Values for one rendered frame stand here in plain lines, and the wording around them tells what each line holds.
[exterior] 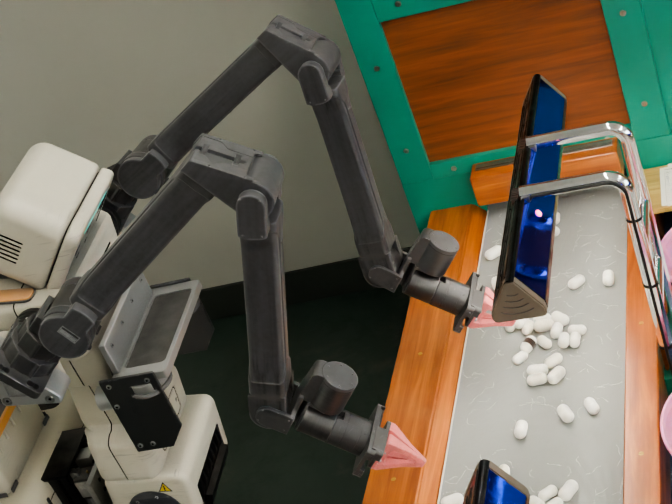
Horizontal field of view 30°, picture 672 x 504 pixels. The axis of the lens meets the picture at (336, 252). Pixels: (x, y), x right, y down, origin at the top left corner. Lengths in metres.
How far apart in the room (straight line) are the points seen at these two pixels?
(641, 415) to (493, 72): 0.81
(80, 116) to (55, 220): 1.85
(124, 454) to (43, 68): 1.77
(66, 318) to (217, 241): 2.11
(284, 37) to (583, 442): 0.80
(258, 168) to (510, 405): 0.72
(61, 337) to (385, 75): 0.98
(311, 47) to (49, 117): 1.91
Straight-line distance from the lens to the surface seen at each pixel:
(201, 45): 3.58
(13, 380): 1.94
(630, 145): 2.09
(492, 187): 2.57
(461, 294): 2.18
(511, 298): 1.82
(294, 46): 2.00
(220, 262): 3.97
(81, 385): 2.18
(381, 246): 2.13
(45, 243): 1.98
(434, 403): 2.19
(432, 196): 2.67
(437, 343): 2.31
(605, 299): 2.33
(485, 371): 2.25
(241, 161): 1.67
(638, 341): 2.18
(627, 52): 2.48
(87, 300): 1.83
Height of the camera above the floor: 2.14
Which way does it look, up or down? 31 degrees down
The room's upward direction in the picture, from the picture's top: 22 degrees counter-clockwise
